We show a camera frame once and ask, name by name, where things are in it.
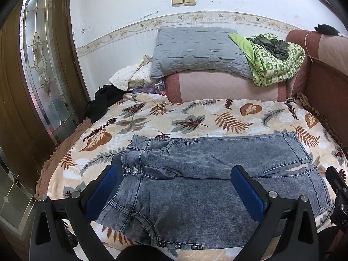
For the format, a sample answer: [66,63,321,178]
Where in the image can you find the grey acid-wash denim shorts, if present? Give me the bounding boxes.
[97,132,333,250]

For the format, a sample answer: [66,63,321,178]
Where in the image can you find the leaf-print beige blanket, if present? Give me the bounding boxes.
[46,92,348,261]

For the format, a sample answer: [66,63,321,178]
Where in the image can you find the brown sofa backrest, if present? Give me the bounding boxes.
[286,30,347,154]

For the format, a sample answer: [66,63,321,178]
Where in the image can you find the wooden glass-panel door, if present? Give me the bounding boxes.
[1,0,89,192]

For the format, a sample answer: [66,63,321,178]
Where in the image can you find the black cloth on sofa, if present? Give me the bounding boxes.
[83,84,126,123]

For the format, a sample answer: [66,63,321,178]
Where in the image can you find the green patterned folded quilt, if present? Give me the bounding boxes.
[229,33,306,87]

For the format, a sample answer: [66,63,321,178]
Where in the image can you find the white floral pillow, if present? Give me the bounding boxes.
[109,55,156,91]

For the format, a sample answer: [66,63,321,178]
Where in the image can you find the purple patterned item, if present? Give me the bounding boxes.
[132,80,166,96]

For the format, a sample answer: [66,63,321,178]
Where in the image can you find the dark grey-green garment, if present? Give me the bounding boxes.
[248,34,288,60]

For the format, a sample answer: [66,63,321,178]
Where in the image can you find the black item on backrest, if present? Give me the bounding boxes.
[314,24,340,36]

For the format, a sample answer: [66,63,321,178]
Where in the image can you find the pink sofa armrest bolster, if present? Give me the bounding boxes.
[165,71,287,103]

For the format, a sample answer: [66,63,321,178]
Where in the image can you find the grey quilted pillow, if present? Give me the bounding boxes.
[151,27,253,79]

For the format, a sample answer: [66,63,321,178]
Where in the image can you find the beige wall switch plate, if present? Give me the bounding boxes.
[171,0,196,7]

